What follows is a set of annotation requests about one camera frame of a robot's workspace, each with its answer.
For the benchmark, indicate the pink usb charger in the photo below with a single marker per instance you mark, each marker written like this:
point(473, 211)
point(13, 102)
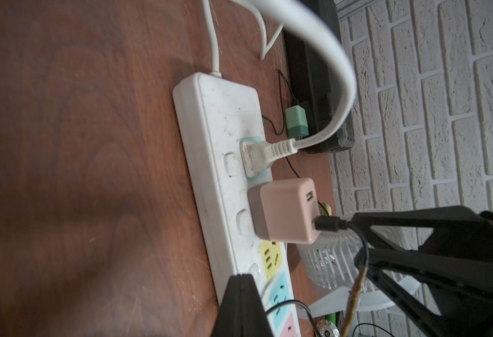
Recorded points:
point(285, 210)

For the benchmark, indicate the green usb charger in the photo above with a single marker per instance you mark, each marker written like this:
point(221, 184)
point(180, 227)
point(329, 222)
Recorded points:
point(296, 122)

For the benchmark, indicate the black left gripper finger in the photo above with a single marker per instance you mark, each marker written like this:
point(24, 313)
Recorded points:
point(241, 312)

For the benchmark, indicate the white power strip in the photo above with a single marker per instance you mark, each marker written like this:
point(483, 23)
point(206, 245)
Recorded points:
point(215, 117)

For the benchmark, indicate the white small desk fan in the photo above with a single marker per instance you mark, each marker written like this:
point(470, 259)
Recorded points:
point(329, 264)

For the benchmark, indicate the black tool case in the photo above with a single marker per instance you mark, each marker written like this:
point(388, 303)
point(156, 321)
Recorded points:
point(316, 89)

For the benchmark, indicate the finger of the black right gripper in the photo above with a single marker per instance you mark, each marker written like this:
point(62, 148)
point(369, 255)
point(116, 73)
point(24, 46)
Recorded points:
point(435, 265)

